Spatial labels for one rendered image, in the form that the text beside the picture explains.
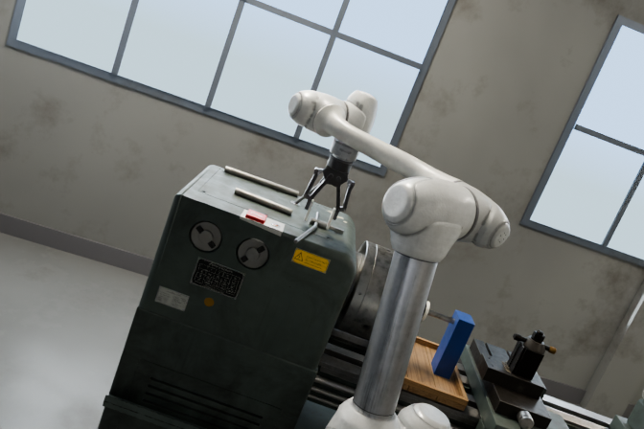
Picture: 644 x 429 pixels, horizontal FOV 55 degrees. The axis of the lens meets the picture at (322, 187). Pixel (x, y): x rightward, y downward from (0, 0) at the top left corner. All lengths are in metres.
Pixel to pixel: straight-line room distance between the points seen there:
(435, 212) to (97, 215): 3.09
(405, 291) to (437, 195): 0.22
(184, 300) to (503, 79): 2.72
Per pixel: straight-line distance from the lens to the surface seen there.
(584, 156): 4.41
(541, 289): 4.64
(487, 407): 2.22
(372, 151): 1.68
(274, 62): 3.81
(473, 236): 1.47
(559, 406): 2.66
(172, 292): 1.99
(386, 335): 1.43
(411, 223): 1.32
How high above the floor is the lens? 1.84
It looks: 13 degrees down
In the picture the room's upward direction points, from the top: 21 degrees clockwise
